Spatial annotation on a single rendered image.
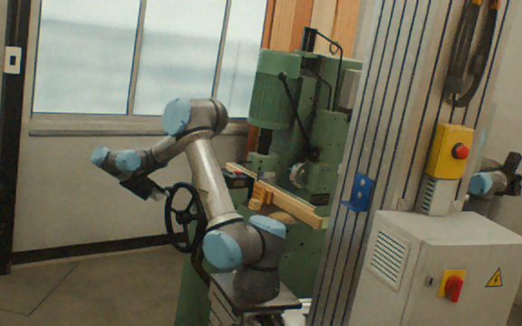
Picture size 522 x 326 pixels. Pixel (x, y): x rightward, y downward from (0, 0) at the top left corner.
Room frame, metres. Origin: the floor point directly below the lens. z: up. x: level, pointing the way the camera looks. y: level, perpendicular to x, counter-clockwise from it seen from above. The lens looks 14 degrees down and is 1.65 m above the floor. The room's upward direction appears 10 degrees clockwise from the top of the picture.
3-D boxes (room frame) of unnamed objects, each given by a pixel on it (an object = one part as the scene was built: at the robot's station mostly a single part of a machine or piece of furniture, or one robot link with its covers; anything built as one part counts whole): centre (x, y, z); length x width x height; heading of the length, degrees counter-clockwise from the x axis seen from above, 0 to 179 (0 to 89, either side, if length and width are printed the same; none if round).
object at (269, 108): (2.45, 0.00, 1.35); 0.18 x 0.18 x 0.31
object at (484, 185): (2.01, -0.78, 1.21); 0.11 x 0.08 x 0.09; 132
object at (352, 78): (2.55, -0.34, 1.40); 0.10 x 0.06 x 0.16; 129
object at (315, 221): (2.36, -0.07, 0.92); 0.60 x 0.02 x 0.04; 39
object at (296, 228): (2.35, 0.06, 0.87); 0.61 x 0.30 x 0.06; 39
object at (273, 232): (1.70, -0.05, 0.98); 0.13 x 0.12 x 0.14; 139
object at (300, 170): (2.44, -0.18, 1.02); 0.12 x 0.03 x 0.12; 129
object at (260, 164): (2.46, -0.02, 1.03); 0.14 x 0.07 x 0.09; 129
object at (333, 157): (2.64, -0.22, 1.16); 0.22 x 0.22 x 0.72; 39
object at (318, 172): (2.45, -0.24, 1.02); 0.09 x 0.07 x 0.12; 39
